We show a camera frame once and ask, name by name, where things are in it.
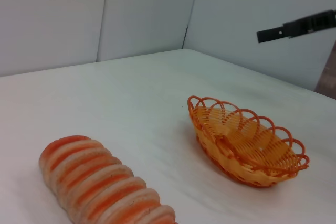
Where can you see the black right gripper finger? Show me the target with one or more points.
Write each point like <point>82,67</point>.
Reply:
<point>302,26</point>

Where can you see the orange woven plastic basket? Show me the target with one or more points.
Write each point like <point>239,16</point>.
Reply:
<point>231,155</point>

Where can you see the orange cream striped bread roll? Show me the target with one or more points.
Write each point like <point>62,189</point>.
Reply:
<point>92,176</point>

